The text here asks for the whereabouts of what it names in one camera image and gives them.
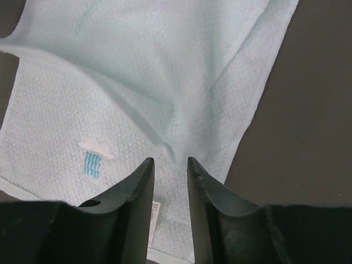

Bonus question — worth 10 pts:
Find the pale mint towel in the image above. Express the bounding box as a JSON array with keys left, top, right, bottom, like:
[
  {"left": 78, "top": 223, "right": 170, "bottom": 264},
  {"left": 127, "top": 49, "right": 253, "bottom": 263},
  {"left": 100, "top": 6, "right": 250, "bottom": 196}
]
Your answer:
[{"left": 1, "top": 1, "right": 298, "bottom": 263}]

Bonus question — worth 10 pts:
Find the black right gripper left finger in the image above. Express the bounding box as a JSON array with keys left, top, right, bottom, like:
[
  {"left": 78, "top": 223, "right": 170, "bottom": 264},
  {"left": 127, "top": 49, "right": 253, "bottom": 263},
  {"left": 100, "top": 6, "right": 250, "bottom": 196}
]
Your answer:
[{"left": 1, "top": 158, "right": 155, "bottom": 263}]

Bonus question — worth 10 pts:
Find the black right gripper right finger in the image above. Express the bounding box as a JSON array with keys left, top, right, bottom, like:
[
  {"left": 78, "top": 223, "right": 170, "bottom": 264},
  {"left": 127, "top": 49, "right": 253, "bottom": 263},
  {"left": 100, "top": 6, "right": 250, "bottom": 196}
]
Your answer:
[{"left": 187, "top": 157, "right": 351, "bottom": 263}]

